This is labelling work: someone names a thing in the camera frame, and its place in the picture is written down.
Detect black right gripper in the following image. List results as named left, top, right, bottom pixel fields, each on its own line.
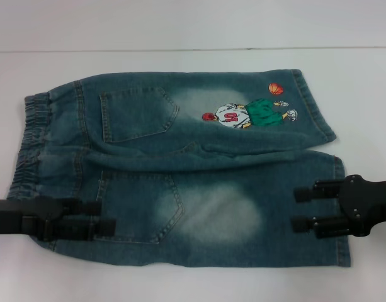
left=291, top=174, right=386, bottom=239

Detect blue denim shorts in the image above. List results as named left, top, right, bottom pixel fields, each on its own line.
left=6, top=68, right=353, bottom=272

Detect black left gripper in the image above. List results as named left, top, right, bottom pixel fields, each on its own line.
left=0, top=196, right=117, bottom=243

